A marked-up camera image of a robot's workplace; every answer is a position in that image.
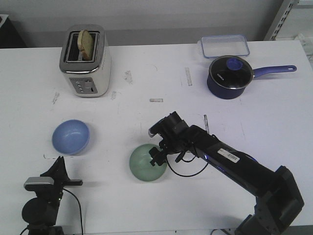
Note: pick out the clear plastic container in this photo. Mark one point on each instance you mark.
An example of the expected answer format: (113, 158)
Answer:
(220, 45)

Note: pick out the green bowl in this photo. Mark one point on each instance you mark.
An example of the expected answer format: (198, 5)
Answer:
(141, 167)

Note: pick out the blue bowl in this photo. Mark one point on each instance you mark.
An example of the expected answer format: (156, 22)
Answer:
(70, 137)

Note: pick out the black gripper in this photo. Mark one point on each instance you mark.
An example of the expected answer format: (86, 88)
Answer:
(173, 128)
(58, 174)

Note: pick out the glass pot lid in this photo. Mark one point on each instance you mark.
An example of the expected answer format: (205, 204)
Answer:
(231, 72)

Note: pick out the blue saucepan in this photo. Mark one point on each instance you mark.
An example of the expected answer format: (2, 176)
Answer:
(225, 93)

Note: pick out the dark box at left edge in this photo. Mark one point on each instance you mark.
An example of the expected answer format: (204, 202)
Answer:
(9, 36)

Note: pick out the cream toaster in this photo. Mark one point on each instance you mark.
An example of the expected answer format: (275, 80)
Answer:
(86, 78)

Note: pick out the metal shelf upright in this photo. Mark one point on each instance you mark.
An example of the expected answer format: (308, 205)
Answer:
(279, 19)

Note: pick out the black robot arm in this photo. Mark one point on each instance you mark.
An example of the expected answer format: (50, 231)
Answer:
(40, 212)
(278, 199)

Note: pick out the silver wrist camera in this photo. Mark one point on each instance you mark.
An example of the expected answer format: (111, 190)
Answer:
(38, 183)
(155, 130)

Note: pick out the bread slice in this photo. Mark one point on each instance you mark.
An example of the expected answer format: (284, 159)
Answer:
(85, 44)

